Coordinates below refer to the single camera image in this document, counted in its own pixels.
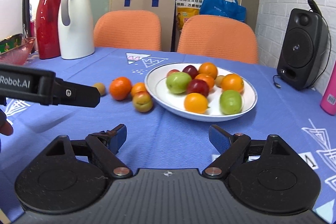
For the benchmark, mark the dark red plum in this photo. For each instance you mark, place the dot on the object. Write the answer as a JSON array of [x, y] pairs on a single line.
[[191, 70], [198, 86]]

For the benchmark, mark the green apple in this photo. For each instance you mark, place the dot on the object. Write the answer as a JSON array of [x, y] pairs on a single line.
[[230, 102], [178, 82]]

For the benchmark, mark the black speaker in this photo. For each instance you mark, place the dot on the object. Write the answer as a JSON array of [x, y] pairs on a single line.
[[304, 46]]

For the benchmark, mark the brown paper bag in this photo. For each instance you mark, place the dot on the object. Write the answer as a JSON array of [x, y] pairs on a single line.
[[164, 9]]

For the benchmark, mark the large orange tangerine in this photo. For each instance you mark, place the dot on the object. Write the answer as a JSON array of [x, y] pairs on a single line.
[[120, 88]]

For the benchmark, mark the small orange tangerine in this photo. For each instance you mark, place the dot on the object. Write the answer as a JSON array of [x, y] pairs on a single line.
[[138, 87]]

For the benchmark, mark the orange chair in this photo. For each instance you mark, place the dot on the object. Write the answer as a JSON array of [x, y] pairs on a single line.
[[218, 37], [129, 29]]

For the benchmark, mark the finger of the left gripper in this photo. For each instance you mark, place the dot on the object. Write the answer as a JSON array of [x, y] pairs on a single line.
[[72, 94]]

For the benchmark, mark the small red peach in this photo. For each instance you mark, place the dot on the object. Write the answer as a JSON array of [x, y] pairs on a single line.
[[171, 72]]

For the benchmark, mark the dark red plum front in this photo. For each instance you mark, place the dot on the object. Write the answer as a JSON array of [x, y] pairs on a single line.
[[198, 86]]

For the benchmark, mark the small tan kiwi fruit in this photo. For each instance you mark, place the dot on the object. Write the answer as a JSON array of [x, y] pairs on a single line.
[[218, 80]]

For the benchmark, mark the pink thermos bottle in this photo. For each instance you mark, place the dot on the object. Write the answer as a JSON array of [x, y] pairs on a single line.
[[328, 102]]

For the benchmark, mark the blue tote bag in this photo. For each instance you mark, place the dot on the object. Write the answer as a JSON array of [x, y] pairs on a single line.
[[225, 8]]

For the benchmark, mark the left orange chair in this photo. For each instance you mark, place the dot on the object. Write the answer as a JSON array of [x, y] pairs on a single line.
[[129, 29]]

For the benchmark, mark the left hand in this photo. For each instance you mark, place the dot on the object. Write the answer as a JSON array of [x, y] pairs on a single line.
[[5, 127]]

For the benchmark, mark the right orange chair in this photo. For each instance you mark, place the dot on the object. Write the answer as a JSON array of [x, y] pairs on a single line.
[[218, 37]]

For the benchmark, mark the red yellow peach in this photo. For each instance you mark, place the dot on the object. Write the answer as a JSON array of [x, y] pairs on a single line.
[[142, 102]]

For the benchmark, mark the dark red plum back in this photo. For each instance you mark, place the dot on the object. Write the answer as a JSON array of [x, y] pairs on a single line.
[[191, 70]]

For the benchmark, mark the white plate blue rim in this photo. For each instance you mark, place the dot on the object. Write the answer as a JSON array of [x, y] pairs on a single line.
[[155, 82]]

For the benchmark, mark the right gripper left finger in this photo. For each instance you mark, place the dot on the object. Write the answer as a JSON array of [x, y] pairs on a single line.
[[103, 148]]

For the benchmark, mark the white thermos jug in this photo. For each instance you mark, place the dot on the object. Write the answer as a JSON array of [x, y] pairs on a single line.
[[75, 29]]

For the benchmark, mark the red thermos jug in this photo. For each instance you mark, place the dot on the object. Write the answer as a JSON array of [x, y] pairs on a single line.
[[46, 24]]

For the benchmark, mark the large orange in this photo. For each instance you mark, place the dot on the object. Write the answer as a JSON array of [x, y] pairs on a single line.
[[232, 82]]

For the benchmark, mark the yellow orange front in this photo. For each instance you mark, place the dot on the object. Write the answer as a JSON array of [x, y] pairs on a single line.
[[196, 103]]

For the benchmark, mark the yellow snack bag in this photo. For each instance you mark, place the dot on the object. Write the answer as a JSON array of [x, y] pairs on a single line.
[[185, 13]]

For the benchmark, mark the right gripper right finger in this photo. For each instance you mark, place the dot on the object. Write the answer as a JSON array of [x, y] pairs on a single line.
[[232, 149]]

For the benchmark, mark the pink glass bowl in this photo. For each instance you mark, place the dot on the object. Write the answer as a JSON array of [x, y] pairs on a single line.
[[15, 49]]

